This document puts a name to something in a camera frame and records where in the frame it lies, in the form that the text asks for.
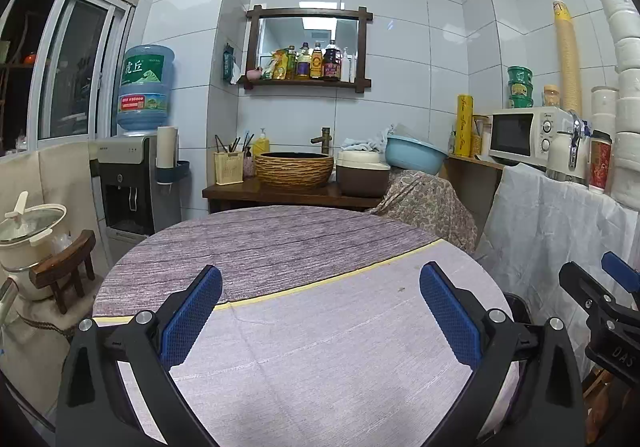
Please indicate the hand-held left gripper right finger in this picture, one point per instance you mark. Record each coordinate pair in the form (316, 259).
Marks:
(450, 317)

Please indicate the wooden framed mirror shelf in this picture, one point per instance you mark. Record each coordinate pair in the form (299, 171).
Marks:
(307, 12)

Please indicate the white microwave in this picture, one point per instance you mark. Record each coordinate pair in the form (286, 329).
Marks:
(525, 134)

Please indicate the yellow label bottle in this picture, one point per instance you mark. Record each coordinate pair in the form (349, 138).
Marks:
(316, 62)

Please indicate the floral cloth cover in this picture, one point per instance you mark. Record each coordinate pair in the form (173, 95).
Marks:
(425, 207)

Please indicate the grey woodgrain table cloth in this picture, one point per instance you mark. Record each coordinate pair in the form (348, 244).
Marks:
(260, 242)

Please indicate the sliding window frame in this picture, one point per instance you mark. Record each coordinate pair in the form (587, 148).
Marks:
(75, 72)

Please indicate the beige chopstick holder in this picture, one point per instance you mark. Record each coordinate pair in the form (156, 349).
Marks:
(229, 168)

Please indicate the wooden cabinet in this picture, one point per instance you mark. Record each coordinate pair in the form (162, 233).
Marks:
(470, 187)

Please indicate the light blue plastic basin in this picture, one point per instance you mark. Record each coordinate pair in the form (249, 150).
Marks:
(415, 154)

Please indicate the white slim bottle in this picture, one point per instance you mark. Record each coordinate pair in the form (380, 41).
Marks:
(347, 66)

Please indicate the cardboard box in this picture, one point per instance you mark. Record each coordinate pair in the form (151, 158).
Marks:
(600, 394)

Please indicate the beige burlap sack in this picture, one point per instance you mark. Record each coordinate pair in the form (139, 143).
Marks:
(35, 352)

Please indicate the grey-blue rag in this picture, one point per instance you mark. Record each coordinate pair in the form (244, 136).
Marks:
(367, 143)

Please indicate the dark wooden sink table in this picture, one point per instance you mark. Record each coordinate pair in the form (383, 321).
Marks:
(280, 195)

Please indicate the dark wall holder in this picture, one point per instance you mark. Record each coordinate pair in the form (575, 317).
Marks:
(229, 62)

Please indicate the red patterned tumbler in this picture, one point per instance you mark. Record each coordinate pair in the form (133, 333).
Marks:
(600, 161)

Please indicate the black trash bin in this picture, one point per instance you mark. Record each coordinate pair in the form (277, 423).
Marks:
(517, 307)

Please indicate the blue water jug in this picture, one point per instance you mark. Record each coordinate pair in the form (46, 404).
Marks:
(145, 87)

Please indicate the small pink pot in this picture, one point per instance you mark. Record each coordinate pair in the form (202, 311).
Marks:
(255, 75)

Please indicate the white plastic sheet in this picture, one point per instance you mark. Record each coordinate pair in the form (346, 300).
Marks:
(540, 227)

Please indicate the water dispenser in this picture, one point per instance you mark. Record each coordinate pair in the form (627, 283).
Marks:
(130, 187)

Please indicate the yellow cylindrical canister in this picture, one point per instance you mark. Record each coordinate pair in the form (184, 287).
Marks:
(465, 124)

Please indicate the green instant noodle cup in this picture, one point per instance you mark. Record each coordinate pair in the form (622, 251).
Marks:
(520, 89)
(520, 74)
(520, 102)

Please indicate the short white cup stack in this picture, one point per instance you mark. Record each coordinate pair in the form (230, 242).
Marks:
(602, 107)

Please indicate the yellow soap bottle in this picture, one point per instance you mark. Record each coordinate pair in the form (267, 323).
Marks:
(261, 146)

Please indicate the woven pattern sink basin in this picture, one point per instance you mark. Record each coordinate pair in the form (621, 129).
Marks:
(294, 171)

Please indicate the purple label bottle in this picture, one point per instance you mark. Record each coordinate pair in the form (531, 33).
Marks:
(303, 63)

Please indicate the small green oil bottle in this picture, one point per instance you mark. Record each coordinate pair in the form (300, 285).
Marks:
(291, 64)

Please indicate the tall stack yellow paper cups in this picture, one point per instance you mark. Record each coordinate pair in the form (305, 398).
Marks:
(569, 57)

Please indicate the brass faucet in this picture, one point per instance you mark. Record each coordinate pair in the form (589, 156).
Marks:
(324, 139)

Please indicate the small dark wooden stool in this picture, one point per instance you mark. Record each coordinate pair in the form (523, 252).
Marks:
(65, 262)

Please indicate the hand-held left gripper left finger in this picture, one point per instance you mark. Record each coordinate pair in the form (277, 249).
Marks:
(192, 317)

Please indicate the white kettle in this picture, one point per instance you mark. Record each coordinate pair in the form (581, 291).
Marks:
(560, 157)

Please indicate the yellow-green pouch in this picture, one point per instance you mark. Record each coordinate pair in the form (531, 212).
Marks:
(277, 67)

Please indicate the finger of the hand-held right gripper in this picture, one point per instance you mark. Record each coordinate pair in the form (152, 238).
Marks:
(620, 269)
(580, 284)

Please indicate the beige cloth cover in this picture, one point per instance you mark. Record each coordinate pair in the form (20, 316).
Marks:
(60, 177)

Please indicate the cream pot with glass lid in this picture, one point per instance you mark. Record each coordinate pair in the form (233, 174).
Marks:
(30, 237)

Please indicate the dark soy sauce bottle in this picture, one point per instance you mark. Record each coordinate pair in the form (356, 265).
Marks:
(331, 63)

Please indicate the small yellow jar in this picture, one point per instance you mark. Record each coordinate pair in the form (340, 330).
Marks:
(551, 97)

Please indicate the bundle of chopsticks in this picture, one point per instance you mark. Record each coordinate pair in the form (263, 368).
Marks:
(234, 144)

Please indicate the tall stack of white bowls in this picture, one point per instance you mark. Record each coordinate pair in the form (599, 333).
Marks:
(627, 77)

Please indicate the white cup tube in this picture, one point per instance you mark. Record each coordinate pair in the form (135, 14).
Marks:
(166, 147)

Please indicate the small purple bottle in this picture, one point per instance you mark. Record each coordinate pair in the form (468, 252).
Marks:
(248, 166)

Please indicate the brown and cream pot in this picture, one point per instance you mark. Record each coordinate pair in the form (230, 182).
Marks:
(362, 177)

